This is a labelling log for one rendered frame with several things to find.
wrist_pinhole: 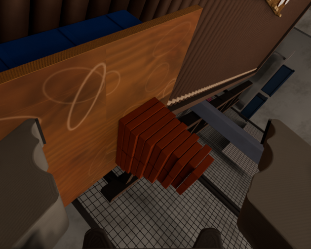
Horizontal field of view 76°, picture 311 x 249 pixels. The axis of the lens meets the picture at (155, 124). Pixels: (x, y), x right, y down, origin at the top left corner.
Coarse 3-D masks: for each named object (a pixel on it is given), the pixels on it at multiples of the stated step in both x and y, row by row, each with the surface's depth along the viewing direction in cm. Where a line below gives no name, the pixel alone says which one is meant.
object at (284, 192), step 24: (264, 144) 11; (288, 144) 9; (264, 168) 9; (288, 168) 8; (264, 192) 7; (288, 192) 7; (240, 216) 7; (264, 216) 6; (288, 216) 6; (264, 240) 6; (288, 240) 5
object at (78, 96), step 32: (128, 32) 31; (160, 32) 36; (192, 32) 45; (32, 64) 23; (64, 64) 25; (96, 64) 29; (128, 64) 35; (160, 64) 44; (0, 96) 22; (32, 96) 25; (64, 96) 29; (96, 96) 35; (128, 96) 43; (160, 96) 57; (0, 128) 25; (64, 128) 34; (96, 128) 42; (64, 160) 41; (96, 160) 54; (64, 192) 52
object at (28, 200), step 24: (0, 144) 9; (24, 144) 9; (0, 168) 8; (24, 168) 8; (0, 192) 7; (24, 192) 7; (48, 192) 7; (0, 216) 6; (24, 216) 6; (48, 216) 6; (0, 240) 5; (24, 240) 5; (48, 240) 6
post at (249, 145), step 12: (192, 108) 156; (204, 108) 150; (204, 120) 153; (216, 120) 148; (228, 120) 148; (228, 132) 145; (240, 132) 142; (240, 144) 143; (252, 144) 138; (252, 156) 140
